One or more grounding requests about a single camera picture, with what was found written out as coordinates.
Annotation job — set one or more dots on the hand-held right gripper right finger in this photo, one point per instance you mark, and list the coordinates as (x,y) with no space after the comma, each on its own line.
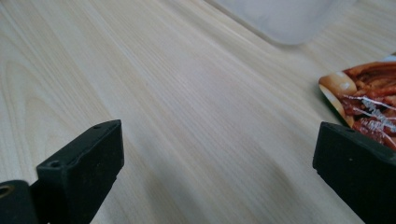
(358,174)

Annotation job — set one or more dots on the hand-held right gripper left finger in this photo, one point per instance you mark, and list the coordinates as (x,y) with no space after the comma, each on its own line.
(81,174)

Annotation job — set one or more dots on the green and red food packet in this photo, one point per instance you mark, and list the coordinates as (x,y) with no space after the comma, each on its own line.
(370,90)

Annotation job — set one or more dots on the clear plastic container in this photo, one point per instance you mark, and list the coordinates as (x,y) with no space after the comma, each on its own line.
(280,18)

